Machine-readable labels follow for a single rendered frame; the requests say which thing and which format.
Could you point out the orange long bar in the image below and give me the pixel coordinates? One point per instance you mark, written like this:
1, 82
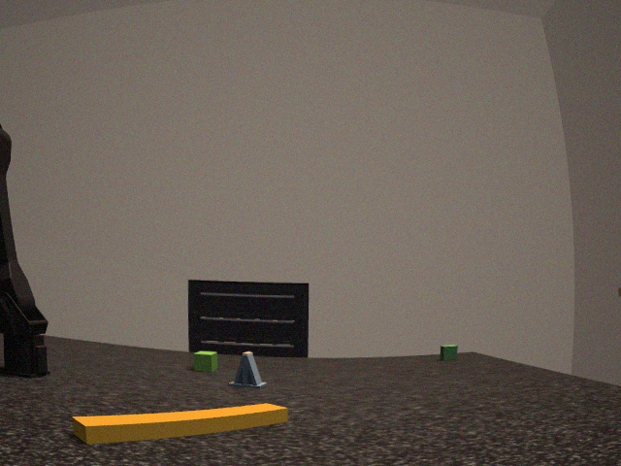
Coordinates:
112, 429

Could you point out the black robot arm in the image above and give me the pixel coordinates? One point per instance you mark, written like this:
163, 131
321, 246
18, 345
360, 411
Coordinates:
20, 320

